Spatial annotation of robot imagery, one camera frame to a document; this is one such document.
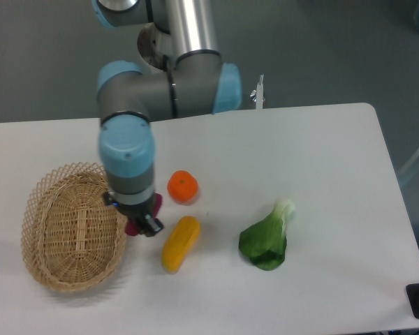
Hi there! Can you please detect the white table clamp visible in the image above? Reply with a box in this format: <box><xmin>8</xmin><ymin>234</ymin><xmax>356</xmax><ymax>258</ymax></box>
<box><xmin>250</xmin><ymin>74</ymin><xmax>266</xmax><ymax>110</ymax></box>

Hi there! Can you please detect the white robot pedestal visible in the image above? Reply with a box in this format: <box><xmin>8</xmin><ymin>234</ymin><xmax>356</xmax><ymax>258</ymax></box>
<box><xmin>137</xmin><ymin>23</ymin><xmax>171</xmax><ymax>71</ymax></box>

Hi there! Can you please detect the orange tangerine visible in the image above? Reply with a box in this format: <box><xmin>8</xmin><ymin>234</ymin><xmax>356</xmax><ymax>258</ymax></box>
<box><xmin>167</xmin><ymin>170</ymin><xmax>199</xmax><ymax>203</ymax></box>

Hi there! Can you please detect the purple sweet potato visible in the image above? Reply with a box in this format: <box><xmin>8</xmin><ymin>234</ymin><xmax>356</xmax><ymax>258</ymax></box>
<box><xmin>125</xmin><ymin>193</ymin><xmax>163</xmax><ymax>237</ymax></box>

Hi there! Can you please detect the woven wicker basket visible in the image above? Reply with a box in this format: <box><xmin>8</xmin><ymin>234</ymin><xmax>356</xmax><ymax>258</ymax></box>
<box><xmin>21</xmin><ymin>163</ymin><xmax>126</xmax><ymax>293</ymax></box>

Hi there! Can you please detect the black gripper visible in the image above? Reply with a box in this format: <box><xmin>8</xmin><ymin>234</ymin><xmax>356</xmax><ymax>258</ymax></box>
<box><xmin>103</xmin><ymin>191</ymin><xmax>164</xmax><ymax>237</ymax></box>

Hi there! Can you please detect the green bok choy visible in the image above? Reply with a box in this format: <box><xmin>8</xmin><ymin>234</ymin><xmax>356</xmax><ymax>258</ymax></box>
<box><xmin>238</xmin><ymin>198</ymin><xmax>295</xmax><ymax>271</ymax></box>

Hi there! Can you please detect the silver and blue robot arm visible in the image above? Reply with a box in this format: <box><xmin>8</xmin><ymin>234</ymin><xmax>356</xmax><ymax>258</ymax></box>
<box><xmin>92</xmin><ymin>1</ymin><xmax>242</xmax><ymax>237</ymax></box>

